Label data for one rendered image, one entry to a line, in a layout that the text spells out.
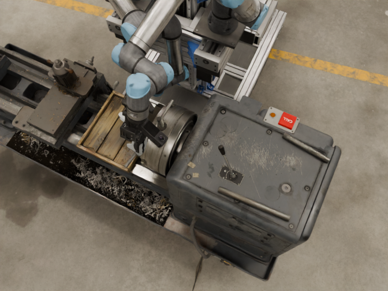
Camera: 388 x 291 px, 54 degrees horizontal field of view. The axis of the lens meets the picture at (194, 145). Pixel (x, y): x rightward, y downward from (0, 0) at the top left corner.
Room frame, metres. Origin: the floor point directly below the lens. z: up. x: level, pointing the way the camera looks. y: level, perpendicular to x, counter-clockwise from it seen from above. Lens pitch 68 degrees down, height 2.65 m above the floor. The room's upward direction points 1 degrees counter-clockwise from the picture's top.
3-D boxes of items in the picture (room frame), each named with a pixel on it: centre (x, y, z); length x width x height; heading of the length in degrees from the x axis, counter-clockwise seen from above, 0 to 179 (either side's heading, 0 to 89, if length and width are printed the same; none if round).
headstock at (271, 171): (0.51, -0.25, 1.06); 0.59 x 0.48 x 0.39; 63
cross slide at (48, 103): (0.98, 0.66, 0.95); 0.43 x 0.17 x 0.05; 153
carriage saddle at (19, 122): (0.99, 0.71, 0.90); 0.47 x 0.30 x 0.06; 153
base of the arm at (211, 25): (1.26, -0.15, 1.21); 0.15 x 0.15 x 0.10
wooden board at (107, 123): (0.81, 0.38, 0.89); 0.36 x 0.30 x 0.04; 153
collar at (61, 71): (1.04, 0.63, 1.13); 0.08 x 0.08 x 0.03
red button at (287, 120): (0.67, -0.38, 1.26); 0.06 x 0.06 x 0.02; 63
